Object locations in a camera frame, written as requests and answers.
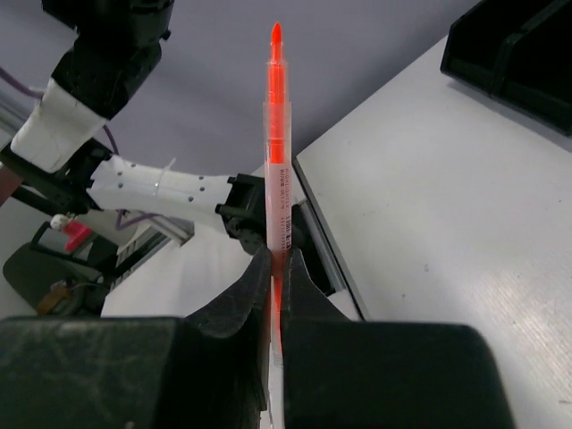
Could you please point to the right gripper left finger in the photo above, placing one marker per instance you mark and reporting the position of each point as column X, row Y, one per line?
column 205, row 370

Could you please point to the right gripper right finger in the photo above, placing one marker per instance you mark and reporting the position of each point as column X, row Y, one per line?
column 340, row 373

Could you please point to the orange thin pen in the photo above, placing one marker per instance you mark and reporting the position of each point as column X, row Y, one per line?
column 278, row 199

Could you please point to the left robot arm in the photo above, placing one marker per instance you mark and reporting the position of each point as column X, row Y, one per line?
column 56, row 151

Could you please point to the black four-compartment organizer tray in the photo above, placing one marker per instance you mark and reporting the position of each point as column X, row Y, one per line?
column 517, row 53

